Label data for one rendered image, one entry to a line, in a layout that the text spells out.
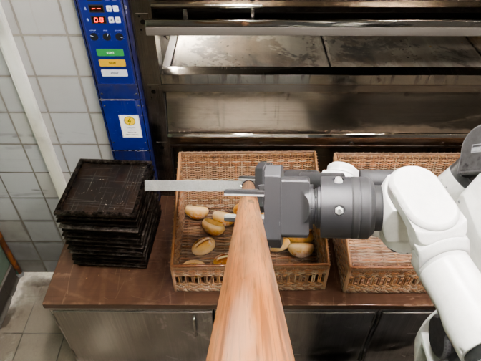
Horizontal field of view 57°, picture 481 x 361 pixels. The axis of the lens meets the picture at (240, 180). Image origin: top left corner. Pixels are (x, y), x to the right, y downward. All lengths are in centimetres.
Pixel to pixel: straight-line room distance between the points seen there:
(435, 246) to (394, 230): 8
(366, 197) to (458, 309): 17
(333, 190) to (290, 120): 112
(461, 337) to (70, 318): 151
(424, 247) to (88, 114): 144
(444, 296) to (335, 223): 16
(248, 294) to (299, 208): 45
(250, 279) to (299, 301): 146
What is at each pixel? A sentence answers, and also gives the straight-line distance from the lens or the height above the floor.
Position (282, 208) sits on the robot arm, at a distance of 63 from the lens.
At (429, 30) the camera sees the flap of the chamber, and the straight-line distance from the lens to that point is 149.
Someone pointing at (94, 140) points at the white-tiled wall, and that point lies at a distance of 188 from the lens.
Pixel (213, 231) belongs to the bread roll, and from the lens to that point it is 178.
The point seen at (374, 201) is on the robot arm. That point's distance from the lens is 62.
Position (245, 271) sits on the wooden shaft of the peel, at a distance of 22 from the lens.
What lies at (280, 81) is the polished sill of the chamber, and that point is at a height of 115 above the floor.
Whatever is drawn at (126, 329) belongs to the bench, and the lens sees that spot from 186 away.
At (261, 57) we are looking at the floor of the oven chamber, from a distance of 173.
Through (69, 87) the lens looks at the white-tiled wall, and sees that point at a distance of 176.
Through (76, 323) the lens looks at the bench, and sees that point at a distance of 187.
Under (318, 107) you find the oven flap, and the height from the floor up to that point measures 104.
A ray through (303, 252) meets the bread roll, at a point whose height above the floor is 63.
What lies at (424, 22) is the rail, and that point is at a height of 143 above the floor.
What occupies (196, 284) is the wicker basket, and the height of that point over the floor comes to 62.
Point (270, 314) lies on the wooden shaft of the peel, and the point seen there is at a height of 183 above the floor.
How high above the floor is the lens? 198
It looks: 43 degrees down
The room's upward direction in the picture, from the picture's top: straight up
